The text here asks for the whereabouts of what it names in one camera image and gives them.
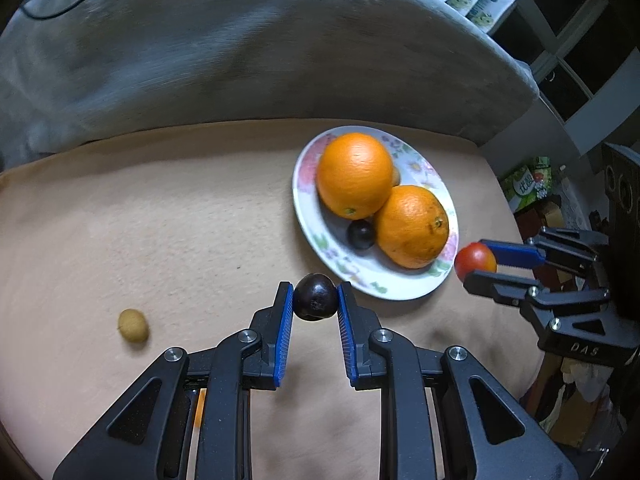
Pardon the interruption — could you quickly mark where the smooth large orange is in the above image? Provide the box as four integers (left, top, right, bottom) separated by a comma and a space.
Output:
316, 132, 394, 220

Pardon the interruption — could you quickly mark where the longan brown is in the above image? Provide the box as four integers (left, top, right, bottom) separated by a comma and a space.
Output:
393, 166, 401, 186
117, 309, 150, 344

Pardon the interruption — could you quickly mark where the green snack package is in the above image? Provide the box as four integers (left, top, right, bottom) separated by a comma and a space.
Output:
500, 156, 552, 214

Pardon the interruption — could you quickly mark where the dark chestnut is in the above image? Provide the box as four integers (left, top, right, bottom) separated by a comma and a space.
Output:
293, 273, 340, 322
346, 219, 376, 250

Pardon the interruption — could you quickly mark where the grey folded blanket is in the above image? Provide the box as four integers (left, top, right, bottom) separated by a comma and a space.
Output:
1, 0, 538, 169

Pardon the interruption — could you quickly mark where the white floral plate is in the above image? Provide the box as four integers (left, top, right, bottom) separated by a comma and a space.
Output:
292, 125, 459, 301

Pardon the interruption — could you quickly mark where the red cherry tomato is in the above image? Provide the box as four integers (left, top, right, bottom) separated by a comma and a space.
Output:
454, 242, 498, 282

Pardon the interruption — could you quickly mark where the rough large orange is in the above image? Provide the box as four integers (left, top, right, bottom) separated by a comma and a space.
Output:
373, 185, 449, 270

